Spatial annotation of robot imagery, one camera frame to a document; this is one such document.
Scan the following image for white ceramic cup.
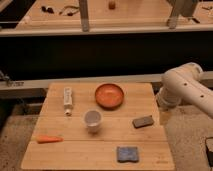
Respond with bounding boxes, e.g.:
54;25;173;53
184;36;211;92
84;110;102;133

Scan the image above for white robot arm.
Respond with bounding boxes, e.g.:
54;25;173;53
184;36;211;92
156;62;213;125

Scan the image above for dark grey block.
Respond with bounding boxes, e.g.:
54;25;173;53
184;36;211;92
132;116;154;128

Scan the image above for blue sponge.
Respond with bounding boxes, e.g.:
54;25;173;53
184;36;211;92
116;147;139;163

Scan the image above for orange bowl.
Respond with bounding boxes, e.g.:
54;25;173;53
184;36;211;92
95;83;124;109

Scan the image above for white toothpaste tube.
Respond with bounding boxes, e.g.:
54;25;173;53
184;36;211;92
63;87;73;116

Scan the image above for orange carrot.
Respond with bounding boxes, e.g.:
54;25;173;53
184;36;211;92
36;136;63;144

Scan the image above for grey metal frame leg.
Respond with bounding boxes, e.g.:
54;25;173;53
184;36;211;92
166;0;199;29

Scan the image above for grey metal post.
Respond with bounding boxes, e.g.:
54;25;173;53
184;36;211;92
79;0;90;32

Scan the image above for black cable bundle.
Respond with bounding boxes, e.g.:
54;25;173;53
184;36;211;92
40;4;80;17

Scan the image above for grey aluminium rail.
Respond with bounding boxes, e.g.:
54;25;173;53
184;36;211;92
0;71;213;91

